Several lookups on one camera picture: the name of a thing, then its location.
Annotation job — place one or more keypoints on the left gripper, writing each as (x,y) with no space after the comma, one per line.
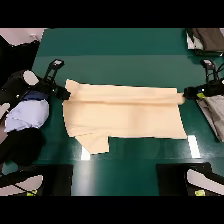
(60,93)

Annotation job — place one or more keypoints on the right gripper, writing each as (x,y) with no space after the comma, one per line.
(193,92)

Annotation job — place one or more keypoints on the cream shirt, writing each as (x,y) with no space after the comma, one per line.
(133,115)

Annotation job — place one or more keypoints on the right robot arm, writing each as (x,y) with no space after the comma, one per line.
(203,180)

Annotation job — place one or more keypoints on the white garment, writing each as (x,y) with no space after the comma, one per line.
(194,42)

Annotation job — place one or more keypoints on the dark grey garment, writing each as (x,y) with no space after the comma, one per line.
(211,37)

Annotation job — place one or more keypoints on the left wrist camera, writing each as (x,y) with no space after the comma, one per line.
(53,68)

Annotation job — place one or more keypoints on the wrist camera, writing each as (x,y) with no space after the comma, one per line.
(208,68)
(53,68)

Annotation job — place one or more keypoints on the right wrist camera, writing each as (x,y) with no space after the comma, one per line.
(208,68)

